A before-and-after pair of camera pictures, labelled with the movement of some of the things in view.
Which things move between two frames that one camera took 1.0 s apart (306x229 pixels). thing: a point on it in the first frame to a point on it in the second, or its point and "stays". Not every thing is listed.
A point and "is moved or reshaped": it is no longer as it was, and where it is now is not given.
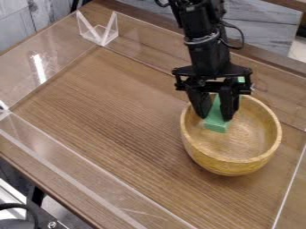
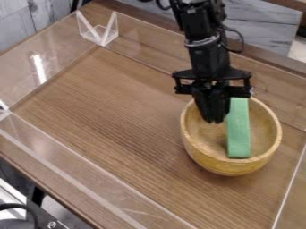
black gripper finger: (229, 97) stays
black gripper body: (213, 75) stays
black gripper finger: (202, 101) stays
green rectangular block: (216, 122) is moved or reshaped
